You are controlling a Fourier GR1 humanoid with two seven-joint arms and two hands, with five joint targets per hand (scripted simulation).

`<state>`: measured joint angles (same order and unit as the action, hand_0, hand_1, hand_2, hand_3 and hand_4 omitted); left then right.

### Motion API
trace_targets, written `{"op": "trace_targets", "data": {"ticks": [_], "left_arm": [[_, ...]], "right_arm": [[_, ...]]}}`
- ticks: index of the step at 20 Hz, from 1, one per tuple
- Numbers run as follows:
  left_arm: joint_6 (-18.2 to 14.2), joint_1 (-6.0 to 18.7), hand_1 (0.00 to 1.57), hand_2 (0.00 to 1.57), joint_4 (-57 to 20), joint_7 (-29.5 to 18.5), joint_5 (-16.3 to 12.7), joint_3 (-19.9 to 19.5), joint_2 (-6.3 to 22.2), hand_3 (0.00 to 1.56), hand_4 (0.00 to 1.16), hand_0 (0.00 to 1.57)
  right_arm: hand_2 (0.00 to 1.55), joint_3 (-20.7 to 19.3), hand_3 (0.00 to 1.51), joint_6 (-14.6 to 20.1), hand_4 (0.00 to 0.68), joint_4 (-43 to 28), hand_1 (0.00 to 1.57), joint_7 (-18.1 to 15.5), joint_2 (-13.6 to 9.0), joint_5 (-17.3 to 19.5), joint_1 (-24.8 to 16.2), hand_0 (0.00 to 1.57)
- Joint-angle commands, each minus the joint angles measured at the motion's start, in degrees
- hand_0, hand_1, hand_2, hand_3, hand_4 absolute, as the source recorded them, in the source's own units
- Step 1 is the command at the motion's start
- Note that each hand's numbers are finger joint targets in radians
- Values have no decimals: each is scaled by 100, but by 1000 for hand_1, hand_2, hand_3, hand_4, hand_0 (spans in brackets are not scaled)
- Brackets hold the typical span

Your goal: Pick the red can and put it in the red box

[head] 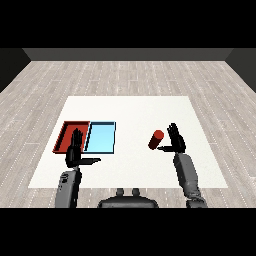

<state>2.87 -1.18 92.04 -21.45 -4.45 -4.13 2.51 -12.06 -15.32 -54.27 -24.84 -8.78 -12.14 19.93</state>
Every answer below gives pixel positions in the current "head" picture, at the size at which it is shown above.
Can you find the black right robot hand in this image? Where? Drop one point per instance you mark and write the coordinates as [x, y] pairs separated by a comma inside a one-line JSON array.
[[177, 140]]

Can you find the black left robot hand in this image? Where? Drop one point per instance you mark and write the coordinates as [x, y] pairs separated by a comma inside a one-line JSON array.
[[73, 154]]

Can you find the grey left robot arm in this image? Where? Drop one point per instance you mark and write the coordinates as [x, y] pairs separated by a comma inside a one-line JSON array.
[[67, 188]]

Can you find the red shallow open box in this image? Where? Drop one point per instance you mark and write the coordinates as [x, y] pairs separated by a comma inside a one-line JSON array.
[[65, 137]]

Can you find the red can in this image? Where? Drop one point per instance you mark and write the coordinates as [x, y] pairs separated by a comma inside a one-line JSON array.
[[155, 140]]

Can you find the light blue shallow open box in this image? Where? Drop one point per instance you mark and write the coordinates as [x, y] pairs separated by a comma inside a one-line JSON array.
[[100, 137]]

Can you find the dark grey robot body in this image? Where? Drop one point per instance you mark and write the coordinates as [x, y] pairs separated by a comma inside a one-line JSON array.
[[128, 200]]

